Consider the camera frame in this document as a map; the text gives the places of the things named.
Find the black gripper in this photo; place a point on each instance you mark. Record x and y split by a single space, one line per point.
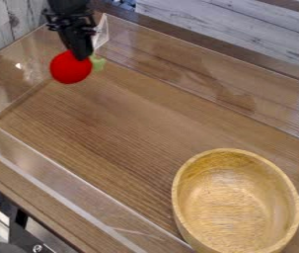
70 16

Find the red plush strawberry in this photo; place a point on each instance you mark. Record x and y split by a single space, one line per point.
68 70

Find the wooden oval bowl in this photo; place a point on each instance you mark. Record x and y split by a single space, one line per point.
235 204

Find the clear acrylic corner bracket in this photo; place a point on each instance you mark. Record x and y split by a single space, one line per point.
102 33

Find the clear acrylic front wall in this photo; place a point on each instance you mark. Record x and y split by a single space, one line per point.
94 222

